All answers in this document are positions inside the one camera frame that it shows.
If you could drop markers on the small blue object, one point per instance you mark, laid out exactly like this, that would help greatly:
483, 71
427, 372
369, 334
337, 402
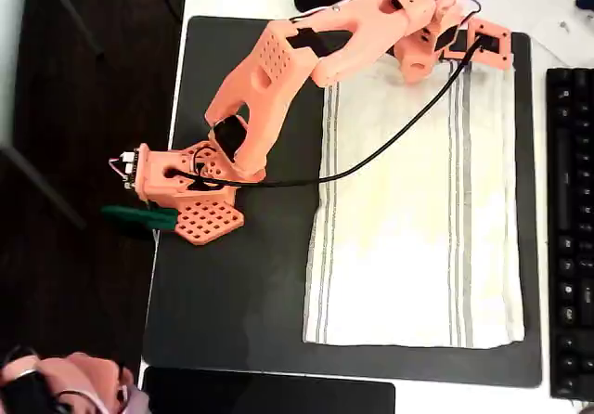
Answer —
585, 2

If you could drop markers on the small grey screw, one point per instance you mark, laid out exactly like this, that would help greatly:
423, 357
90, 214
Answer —
564, 26

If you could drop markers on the grey metal furniture leg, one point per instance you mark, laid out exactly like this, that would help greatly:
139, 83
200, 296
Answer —
42, 185
70, 10

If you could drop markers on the motor controller board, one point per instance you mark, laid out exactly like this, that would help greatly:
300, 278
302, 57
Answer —
131, 168

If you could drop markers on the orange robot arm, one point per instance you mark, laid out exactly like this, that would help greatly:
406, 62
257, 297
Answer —
278, 84

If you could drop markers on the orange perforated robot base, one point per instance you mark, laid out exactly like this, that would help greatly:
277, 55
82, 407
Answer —
158, 177

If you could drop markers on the orange camera mount plate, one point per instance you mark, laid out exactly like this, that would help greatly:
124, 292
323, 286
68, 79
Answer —
499, 56

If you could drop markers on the white striped towel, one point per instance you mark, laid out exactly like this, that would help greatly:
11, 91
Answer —
408, 247

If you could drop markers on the large black desk mat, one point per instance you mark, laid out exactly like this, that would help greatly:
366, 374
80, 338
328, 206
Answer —
209, 293

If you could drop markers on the white furniture panel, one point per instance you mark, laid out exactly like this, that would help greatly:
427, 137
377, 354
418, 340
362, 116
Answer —
11, 52

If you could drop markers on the black flat pad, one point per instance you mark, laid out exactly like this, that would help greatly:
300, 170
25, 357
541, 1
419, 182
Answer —
264, 393

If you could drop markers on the green table clamp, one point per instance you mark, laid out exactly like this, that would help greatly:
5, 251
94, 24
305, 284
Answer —
134, 216

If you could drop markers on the black computer keyboard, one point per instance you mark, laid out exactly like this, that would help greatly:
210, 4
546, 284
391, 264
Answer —
571, 228

